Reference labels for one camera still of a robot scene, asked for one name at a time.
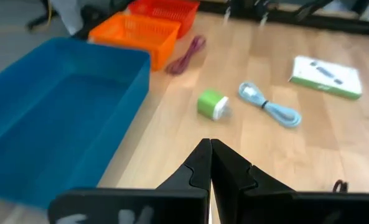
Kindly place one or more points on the red plastic basket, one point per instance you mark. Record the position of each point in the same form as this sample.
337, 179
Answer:
168, 12

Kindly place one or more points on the orange plastic basket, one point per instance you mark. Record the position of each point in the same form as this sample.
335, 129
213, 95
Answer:
134, 34

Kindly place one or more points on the green white charger cube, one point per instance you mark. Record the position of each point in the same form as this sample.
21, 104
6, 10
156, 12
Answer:
209, 104

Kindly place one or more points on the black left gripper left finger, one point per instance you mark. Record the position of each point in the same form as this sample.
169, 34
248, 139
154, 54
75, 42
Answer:
196, 174

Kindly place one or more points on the black desk stand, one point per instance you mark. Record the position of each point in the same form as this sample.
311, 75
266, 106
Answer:
38, 21

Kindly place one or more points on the blue plastic bin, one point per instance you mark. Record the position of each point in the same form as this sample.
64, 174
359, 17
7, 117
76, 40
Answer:
63, 118

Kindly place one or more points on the black aluminium table frame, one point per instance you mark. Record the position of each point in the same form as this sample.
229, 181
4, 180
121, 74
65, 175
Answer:
327, 25

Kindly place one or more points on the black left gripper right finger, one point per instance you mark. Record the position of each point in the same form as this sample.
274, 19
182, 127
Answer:
234, 186

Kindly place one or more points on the white green acer box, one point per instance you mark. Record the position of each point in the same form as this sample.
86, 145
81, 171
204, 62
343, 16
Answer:
327, 77

